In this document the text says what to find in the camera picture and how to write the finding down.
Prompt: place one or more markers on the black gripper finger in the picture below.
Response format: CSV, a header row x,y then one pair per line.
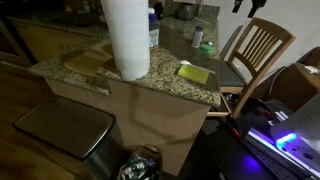
x,y
237,5
256,4

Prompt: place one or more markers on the white spray can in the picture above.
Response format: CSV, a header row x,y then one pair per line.
x,y
197,37

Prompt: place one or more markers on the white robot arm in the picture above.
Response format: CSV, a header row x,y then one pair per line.
x,y
273,119

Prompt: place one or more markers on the white paper towel roll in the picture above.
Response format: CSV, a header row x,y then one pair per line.
x,y
128,26

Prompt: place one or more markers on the stainless steel trash can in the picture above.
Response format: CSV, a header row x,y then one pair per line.
x,y
84,133

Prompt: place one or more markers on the wooden chair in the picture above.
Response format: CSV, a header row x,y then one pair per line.
x,y
258,48

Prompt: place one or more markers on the white plastic spoon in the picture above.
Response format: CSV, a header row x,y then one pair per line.
x,y
185,62

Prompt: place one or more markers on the yellow sponge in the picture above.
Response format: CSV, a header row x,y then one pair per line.
x,y
193,73

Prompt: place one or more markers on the cardboard box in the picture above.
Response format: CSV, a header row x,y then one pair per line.
x,y
294,86

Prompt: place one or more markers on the wooden cutting board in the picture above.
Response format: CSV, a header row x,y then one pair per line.
x,y
97,56

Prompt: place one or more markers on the bag of recyclables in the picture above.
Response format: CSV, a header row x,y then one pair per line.
x,y
145,163

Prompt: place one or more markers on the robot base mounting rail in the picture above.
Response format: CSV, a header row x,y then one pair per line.
x,y
289,149

